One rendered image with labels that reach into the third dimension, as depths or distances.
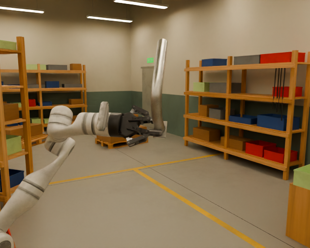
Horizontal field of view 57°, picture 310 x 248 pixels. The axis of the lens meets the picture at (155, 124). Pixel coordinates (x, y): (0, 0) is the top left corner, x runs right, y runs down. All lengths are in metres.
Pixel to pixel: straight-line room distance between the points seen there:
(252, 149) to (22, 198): 5.15
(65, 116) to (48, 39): 9.82
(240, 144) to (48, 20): 7.55
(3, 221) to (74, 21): 10.07
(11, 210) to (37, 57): 9.54
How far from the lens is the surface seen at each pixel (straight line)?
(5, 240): 1.18
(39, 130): 8.86
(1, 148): 4.13
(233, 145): 6.34
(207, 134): 6.93
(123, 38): 11.55
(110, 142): 7.25
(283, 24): 6.24
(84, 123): 0.89
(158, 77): 0.79
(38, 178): 1.19
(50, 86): 10.11
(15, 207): 1.21
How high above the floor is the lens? 1.75
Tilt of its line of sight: 9 degrees down
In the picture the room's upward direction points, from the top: straight up
